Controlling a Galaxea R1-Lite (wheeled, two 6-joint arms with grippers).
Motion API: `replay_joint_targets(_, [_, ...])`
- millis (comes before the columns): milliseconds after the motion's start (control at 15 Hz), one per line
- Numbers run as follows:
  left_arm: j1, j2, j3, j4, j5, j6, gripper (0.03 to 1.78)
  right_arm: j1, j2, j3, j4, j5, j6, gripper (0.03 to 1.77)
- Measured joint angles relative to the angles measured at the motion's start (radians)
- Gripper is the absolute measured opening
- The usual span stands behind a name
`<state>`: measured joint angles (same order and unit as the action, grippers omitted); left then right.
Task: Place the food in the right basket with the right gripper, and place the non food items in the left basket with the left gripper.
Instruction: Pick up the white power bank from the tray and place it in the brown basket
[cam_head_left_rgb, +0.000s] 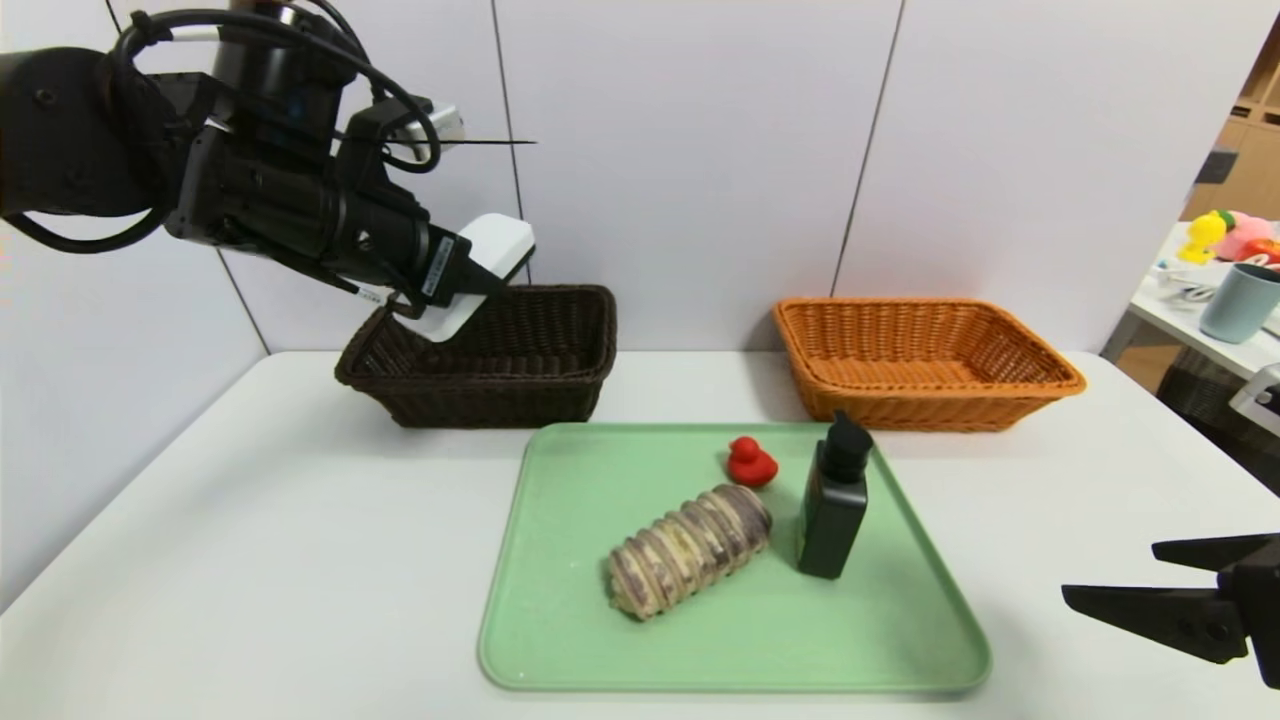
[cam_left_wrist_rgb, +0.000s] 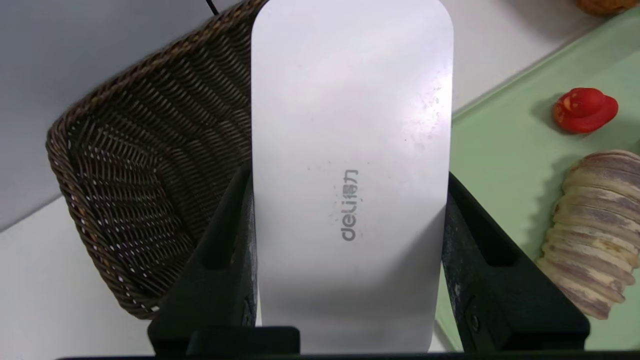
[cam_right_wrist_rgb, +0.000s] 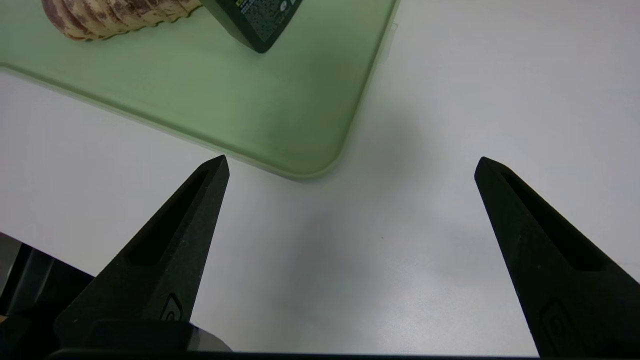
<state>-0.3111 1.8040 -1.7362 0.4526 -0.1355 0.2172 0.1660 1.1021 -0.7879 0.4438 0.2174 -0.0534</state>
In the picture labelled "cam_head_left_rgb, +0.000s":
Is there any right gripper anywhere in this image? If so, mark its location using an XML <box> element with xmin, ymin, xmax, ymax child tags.
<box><xmin>1060</xmin><ymin>532</ymin><xmax>1280</xmax><ymax>690</ymax></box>

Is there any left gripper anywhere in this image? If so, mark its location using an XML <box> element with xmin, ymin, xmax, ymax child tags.
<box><xmin>331</xmin><ymin>184</ymin><xmax>513</xmax><ymax>308</ymax></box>

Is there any white rectangular case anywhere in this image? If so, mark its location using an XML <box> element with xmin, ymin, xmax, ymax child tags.
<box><xmin>405</xmin><ymin>213</ymin><xmax>536</xmax><ymax>344</ymax></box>

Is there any striped bread loaf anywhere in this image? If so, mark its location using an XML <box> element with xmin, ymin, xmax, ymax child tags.
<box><xmin>606</xmin><ymin>484</ymin><xmax>773</xmax><ymax>621</ymax></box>

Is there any black pump bottle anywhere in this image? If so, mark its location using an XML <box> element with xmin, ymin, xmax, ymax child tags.
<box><xmin>797</xmin><ymin>409</ymin><xmax>873</xmax><ymax>580</ymax></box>

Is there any dark brown wicker basket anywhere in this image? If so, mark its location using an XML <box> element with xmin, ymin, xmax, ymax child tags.
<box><xmin>335</xmin><ymin>284</ymin><xmax>619</xmax><ymax>430</ymax></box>

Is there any orange wicker basket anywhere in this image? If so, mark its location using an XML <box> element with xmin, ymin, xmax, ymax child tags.
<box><xmin>772</xmin><ymin>298</ymin><xmax>1089</xmax><ymax>433</ymax></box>

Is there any white side table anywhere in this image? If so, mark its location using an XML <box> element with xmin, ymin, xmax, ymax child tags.
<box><xmin>1130</xmin><ymin>225</ymin><xmax>1280</xmax><ymax>386</ymax></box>

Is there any grey-blue cup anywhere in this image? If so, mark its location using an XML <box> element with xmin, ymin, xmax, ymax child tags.
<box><xmin>1199</xmin><ymin>263</ymin><xmax>1280</xmax><ymax>345</ymax></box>

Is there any red rubber duck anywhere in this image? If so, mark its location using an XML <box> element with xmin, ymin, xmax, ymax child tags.
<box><xmin>726</xmin><ymin>436</ymin><xmax>780</xmax><ymax>489</ymax></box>

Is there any yellow duck toy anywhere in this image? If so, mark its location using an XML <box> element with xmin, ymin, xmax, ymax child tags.
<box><xmin>1176</xmin><ymin>210</ymin><xmax>1227</xmax><ymax>265</ymax></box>

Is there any pink plush toy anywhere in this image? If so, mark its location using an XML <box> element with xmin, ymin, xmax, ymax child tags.
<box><xmin>1220</xmin><ymin>212</ymin><xmax>1280</xmax><ymax>263</ymax></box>

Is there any green plastic tray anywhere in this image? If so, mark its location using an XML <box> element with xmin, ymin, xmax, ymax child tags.
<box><xmin>478</xmin><ymin>421</ymin><xmax>993</xmax><ymax>693</ymax></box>

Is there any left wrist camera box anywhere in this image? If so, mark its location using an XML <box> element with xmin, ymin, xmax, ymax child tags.
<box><xmin>385</xmin><ymin>98</ymin><xmax>468</xmax><ymax>161</ymax></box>

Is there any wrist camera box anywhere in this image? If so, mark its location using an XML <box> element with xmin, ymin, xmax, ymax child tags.
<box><xmin>1228</xmin><ymin>365</ymin><xmax>1280</xmax><ymax>438</ymax></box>
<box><xmin>385</xmin><ymin>98</ymin><xmax>468</xmax><ymax>161</ymax></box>

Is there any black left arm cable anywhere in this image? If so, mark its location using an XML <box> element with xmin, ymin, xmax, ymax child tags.
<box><xmin>110</xmin><ymin>8</ymin><xmax>441</xmax><ymax>176</ymax></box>

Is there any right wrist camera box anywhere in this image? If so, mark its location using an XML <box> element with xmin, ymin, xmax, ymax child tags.
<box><xmin>1228</xmin><ymin>365</ymin><xmax>1280</xmax><ymax>438</ymax></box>

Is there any white cable bundle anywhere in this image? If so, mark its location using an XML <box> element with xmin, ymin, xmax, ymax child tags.
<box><xmin>1150</xmin><ymin>260</ymin><xmax>1216</xmax><ymax>306</ymax></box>

